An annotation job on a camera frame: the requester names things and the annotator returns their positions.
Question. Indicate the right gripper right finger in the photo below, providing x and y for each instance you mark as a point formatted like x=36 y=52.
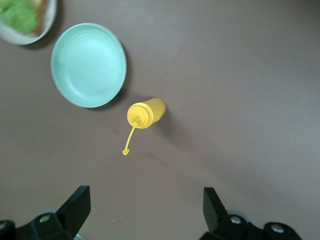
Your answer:
x=212 y=210

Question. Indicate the beige plate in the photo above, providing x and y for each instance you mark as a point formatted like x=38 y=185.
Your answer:
x=15 y=38

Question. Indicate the mint green plate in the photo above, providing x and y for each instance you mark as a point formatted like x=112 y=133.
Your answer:
x=88 y=66

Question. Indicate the yellow mustard squeeze bottle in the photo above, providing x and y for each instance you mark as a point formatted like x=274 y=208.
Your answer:
x=152 y=110

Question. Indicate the brown bread slice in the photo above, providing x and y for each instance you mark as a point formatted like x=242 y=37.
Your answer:
x=41 y=17

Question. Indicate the green lettuce leaf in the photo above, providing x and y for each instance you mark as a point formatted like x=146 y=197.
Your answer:
x=17 y=17

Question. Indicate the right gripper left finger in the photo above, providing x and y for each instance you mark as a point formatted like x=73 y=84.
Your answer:
x=75 y=207

